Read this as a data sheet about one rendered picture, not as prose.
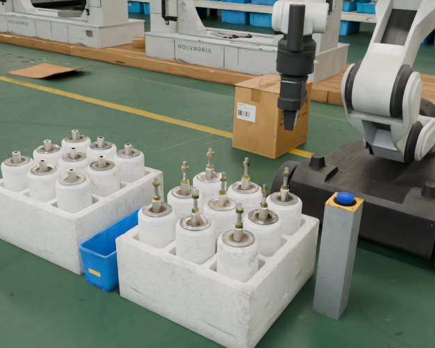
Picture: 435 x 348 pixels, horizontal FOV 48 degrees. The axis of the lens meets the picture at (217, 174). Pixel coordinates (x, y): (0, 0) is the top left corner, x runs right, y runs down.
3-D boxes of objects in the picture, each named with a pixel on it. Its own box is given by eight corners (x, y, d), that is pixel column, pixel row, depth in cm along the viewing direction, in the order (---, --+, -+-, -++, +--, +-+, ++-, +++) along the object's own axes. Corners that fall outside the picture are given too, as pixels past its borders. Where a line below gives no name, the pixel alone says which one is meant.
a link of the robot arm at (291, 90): (279, 94, 125) (282, 47, 120) (317, 99, 122) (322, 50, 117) (267, 108, 114) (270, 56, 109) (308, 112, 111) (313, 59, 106)
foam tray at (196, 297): (202, 233, 160) (202, 184, 153) (313, 273, 141) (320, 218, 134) (119, 296, 130) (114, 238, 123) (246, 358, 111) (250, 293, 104)
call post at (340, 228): (322, 295, 132) (335, 192, 119) (347, 305, 128) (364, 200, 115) (311, 310, 126) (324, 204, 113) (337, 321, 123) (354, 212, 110)
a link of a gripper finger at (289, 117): (282, 128, 119) (284, 103, 117) (295, 130, 119) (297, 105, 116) (281, 130, 118) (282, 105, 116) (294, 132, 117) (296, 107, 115)
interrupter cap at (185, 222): (213, 231, 114) (213, 228, 113) (180, 233, 113) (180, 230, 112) (209, 215, 120) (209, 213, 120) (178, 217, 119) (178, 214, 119)
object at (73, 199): (79, 224, 151) (73, 170, 143) (102, 232, 146) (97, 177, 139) (54, 237, 143) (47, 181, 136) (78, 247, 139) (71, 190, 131)
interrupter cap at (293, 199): (295, 193, 132) (295, 191, 132) (300, 206, 125) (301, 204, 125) (267, 193, 132) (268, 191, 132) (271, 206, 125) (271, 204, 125)
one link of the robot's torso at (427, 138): (378, 138, 183) (383, 104, 177) (433, 150, 173) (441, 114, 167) (358, 155, 168) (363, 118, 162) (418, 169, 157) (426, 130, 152)
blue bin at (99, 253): (149, 235, 159) (148, 201, 154) (177, 245, 153) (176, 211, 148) (80, 282, 135) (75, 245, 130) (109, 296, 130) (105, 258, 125)
